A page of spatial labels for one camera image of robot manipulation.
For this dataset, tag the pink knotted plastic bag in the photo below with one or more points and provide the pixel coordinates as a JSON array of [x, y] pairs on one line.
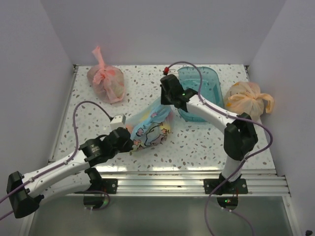
[[107, 81]]

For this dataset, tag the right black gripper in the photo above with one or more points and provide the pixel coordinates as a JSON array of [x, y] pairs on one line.
[[163, 101]]

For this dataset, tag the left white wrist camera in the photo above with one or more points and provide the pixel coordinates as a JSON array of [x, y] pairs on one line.
[[118, 121]]

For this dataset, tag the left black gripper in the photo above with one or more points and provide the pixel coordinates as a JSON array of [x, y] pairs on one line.
[[128, 147]]

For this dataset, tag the orange knotted plastic bag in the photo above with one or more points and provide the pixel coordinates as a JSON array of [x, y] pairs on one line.
[[246, 97]]

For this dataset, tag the light blue printed plastic bag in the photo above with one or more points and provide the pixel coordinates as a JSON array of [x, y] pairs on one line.
[[151, 126]]

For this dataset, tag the teal transparent plastic tray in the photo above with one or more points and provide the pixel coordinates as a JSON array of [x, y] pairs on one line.
[[210, 89]]

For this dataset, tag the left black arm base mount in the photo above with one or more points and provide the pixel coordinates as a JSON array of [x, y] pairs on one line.
[[97, 196]]

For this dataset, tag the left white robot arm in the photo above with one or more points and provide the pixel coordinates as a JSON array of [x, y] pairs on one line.
[[74, 173]]

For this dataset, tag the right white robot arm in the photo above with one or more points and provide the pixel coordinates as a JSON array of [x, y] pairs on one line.
[[239, 134]]

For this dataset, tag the aluminium table front rail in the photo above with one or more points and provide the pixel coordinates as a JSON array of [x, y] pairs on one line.
[[259, 183]]

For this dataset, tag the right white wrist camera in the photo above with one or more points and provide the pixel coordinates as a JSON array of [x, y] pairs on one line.
[[169, 71]]

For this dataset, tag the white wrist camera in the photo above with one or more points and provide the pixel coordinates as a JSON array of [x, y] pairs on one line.
[[118, 121], [169, 71]]

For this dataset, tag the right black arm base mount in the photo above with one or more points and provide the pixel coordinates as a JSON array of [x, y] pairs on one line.
[[227, 194]]

